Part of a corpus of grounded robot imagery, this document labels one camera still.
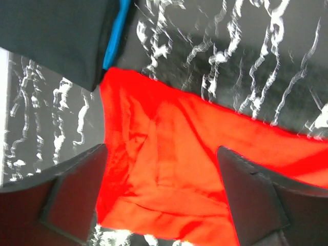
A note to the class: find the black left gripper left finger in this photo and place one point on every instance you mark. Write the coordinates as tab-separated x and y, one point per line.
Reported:
56	206

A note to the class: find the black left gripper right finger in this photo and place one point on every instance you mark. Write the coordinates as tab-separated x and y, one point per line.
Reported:
268	208

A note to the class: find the red t shirt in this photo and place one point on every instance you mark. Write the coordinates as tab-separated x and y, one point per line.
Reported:
162	176

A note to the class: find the folded black t shirt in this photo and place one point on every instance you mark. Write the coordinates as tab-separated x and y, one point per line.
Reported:
71	38

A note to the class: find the folded blue t shirt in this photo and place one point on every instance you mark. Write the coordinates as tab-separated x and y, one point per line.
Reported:
116	32

